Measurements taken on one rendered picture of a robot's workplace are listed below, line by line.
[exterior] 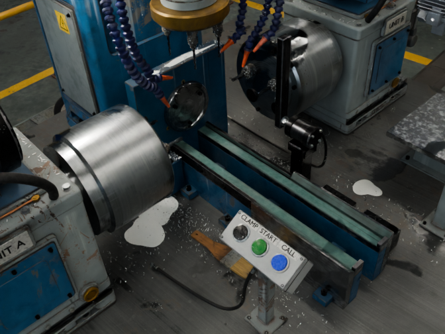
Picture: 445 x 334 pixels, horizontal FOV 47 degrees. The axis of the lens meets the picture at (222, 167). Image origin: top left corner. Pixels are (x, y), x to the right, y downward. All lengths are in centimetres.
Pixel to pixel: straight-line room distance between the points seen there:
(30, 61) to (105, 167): 300
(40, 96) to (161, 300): 253
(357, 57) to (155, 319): 89
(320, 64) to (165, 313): 75
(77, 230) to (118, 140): 20
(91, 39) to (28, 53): 286
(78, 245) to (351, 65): 90
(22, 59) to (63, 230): 313
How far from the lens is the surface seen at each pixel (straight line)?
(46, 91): 362
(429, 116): 158
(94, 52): 132
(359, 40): 148
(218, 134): 145
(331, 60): 144
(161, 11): 115
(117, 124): 111
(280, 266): 92
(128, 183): 107
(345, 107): 159
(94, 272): 114
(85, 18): 128
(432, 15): 129
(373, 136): 166
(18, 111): 349
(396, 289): 127
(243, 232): 97
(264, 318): 115
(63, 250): 106
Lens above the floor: 180
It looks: 41 degrees down
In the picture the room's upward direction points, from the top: 4 degrees counter-clockwise
